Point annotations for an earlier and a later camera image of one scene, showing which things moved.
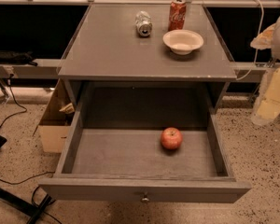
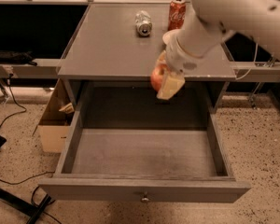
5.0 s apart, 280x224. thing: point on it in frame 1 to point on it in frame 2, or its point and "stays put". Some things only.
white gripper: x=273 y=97 to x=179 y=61
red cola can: x=176 y=14 stays put
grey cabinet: x=110 y=69 stays put
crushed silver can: x=144 y=23 stays put
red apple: x=171 y=138 to x=157 y=77
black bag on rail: x=10 y=57 stays put
